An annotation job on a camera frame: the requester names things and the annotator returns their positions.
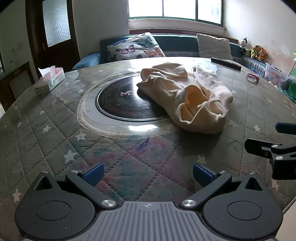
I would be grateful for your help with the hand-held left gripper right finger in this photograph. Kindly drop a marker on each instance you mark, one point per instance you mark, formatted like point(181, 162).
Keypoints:
point(203, 173)

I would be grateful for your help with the blue sofa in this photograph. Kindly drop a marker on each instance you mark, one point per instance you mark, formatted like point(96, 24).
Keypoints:
point(178, 44)

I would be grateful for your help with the dark wooden door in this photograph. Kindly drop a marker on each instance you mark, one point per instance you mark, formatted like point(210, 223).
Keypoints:
point(67, 53)

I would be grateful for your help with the green plastic bowl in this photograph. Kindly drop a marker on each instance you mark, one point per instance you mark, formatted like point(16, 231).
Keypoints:
point(292, 89)

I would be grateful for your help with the plain grey pillow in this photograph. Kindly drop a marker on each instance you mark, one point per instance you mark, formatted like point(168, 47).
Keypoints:
point(214, 46)

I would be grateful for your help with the black remote control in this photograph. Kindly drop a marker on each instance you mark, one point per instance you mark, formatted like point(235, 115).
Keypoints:
point(225, 63)

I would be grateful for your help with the green knitted cloth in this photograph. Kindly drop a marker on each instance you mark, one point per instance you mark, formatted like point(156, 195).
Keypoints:
point(285, 91)

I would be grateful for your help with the tissue box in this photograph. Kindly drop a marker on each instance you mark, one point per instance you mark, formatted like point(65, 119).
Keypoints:
point(54, 80)

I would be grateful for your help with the green framed window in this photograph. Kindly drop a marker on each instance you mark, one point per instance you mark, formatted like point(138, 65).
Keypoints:
point(175, 9)

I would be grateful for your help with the pink scrunchie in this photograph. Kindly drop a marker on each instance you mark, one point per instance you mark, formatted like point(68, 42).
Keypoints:
point(252, 77)

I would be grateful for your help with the clear plastic storage box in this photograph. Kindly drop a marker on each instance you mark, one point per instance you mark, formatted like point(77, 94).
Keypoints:
point(275, 73)

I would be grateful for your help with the cream fleece garment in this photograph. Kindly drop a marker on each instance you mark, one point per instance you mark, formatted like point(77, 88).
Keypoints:
point(166, 92)

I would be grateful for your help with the black and white plush cow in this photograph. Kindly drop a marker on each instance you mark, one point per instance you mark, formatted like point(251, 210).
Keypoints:
point(243, 45)

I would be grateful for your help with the butterfly print pillow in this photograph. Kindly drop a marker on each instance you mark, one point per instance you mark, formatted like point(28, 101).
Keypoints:
point(136, 47)

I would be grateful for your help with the black round induction cooktop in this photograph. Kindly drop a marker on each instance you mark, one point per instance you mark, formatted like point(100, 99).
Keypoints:
point(120, 102)

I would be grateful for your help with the orange plush fox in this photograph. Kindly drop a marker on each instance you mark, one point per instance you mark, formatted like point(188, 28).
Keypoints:
point(262, 54)

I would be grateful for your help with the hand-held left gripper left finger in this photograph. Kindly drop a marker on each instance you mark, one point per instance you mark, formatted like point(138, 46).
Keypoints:
point(93, 173)

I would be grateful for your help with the brown plush toy green vest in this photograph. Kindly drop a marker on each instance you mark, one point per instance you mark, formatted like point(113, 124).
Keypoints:
point(255, 51)

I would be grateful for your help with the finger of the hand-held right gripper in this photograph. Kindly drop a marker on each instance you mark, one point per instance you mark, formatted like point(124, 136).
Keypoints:
point(286, 128)
point(259, 147)

